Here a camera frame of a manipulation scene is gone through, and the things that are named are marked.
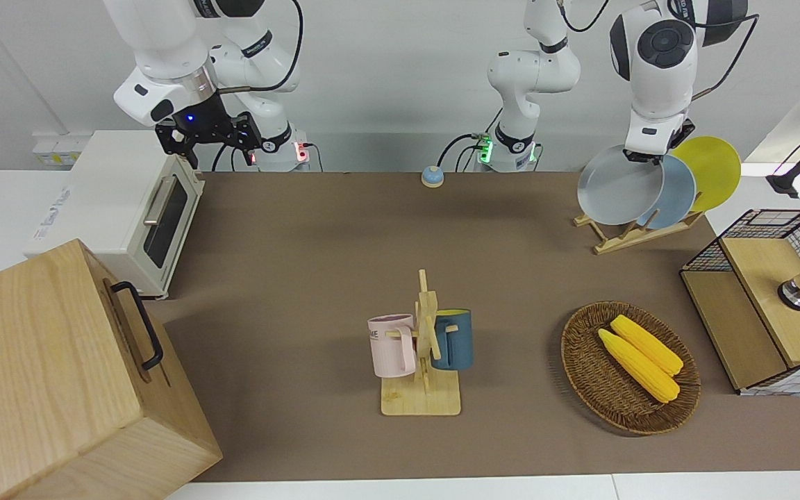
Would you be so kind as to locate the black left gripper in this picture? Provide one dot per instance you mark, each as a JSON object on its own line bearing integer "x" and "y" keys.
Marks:
{"x": 685, "y": 135}

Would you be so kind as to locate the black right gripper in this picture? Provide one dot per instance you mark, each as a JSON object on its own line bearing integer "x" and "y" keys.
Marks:
{"x": 202, "y": 118}

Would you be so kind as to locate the gray plate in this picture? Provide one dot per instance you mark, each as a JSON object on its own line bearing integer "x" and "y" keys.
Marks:
{"x": 615, "y": 187}

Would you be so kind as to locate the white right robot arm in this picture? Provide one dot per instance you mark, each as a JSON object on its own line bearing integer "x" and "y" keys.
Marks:
{"x": 164, "y": 35}

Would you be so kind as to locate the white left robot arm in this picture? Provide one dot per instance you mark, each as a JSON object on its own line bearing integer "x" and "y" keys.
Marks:
{"x": 657, "y": 76}

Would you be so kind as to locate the blue plate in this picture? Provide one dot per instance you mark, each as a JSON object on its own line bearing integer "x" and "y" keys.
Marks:
{"x": 678, "y": 191}

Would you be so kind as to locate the yellow plate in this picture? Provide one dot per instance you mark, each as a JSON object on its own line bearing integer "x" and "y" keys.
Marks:
{"x": 712, "y": 170}

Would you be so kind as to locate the wooden plate rack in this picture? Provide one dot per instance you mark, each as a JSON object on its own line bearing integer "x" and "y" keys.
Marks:
{"x": 622, "y": 243}

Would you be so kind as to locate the wooden mug rack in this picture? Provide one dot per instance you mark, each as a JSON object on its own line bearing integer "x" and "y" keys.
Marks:
{"x": 424, "y": 396}

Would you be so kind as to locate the white toaster oven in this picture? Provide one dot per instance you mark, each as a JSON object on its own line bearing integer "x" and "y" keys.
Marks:
{"x": 108, "y": 201}

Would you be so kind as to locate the brown table mat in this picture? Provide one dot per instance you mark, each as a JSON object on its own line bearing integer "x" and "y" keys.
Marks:
{"x": 303, "y": 264}

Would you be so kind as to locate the yellow corn cob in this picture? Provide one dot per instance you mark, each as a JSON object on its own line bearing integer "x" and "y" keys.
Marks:
{"x": 650, "y": 345}
{"x": 639, "y": 368}

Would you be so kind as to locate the small blue beige bell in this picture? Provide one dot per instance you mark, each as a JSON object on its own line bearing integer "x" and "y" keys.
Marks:
{"x": 432, "y": 178}

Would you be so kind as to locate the brown wicker basket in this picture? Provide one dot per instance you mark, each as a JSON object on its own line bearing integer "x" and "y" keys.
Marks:
{"x": 594, "y": 382}

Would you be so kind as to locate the dark blue mug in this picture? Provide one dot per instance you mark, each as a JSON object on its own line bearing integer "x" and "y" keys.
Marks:
{"x": 455, "y": 344}

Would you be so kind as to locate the pink mug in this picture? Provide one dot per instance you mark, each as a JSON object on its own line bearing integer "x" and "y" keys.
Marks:
{"x": 389, "y": 347}

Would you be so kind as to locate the light wooden drawer box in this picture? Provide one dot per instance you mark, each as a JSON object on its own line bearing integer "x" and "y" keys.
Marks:
{"x": 46, "y": 375}

